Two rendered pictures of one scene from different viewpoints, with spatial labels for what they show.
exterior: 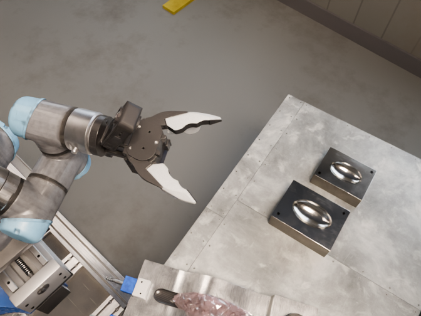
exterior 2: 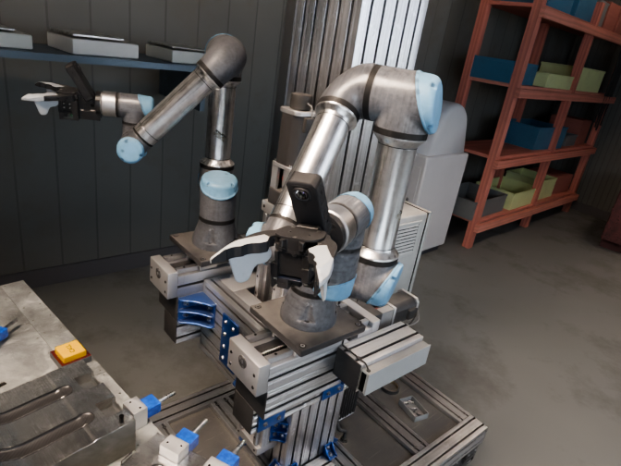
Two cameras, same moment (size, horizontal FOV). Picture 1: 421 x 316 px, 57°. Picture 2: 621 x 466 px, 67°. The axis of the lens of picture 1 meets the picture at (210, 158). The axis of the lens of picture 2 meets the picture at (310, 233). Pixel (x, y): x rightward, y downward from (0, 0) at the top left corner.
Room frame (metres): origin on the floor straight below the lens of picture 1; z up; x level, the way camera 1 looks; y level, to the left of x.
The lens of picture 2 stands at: (0.40, -0.50, 1.72)
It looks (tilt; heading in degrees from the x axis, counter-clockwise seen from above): 22 degrees down; 95
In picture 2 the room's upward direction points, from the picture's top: 9 degrees clockwise
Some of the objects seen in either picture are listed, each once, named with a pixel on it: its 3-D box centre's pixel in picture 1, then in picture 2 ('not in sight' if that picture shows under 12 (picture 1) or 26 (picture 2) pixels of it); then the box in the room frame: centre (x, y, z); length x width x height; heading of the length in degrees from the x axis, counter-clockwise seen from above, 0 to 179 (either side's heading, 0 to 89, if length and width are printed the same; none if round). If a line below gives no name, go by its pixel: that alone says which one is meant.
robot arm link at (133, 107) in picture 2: not in sight; (135, 107); (-0.33, 0.93, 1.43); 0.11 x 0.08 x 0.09; 23
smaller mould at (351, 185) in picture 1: (343, 176); not in sight; (0.60, -0.45, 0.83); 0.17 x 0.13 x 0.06; 56
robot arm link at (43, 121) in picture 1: (47, 123); (346, 218); (0.39, 0.29, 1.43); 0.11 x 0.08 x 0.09; 74
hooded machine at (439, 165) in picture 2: not in sight; (414, 175); (0.88, 3.78, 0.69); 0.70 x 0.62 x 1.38; 48
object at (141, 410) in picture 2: not in sight; (152, 404); (0.01, 0.37, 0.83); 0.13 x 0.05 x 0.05; 58
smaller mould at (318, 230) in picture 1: (308, 217); not in sight; (0.45, -0.31, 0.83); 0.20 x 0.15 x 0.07; 56
